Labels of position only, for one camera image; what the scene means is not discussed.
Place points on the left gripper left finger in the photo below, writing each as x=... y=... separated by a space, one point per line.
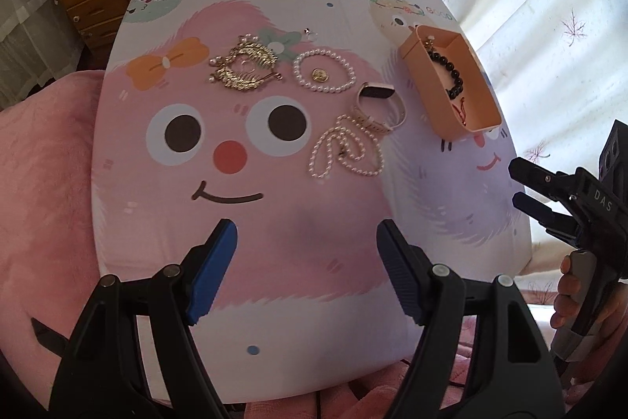
x=101 y=374

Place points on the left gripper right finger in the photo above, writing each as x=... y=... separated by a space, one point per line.
x=511 y=374

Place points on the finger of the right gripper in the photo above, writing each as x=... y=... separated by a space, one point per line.
x=557 y=225
x=538 y=179

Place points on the small silver flower charm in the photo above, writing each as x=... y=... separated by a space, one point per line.
x=429 y=41

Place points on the gold coin pendant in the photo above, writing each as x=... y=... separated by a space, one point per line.
x=319 y=75

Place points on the right hand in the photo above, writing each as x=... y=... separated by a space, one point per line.
x=612 y=324

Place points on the pink fluffy blanket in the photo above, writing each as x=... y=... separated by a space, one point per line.
x=48 y=258

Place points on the pink plastic tray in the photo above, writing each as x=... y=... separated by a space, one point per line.
x=451 y=83

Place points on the white floral curtain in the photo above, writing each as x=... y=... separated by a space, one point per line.
x=558 y=68

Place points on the cartoon monster table mat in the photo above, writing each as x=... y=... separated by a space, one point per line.
x=306 y=303

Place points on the white lace covered furniture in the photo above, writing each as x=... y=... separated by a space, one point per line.
x=38 y=44

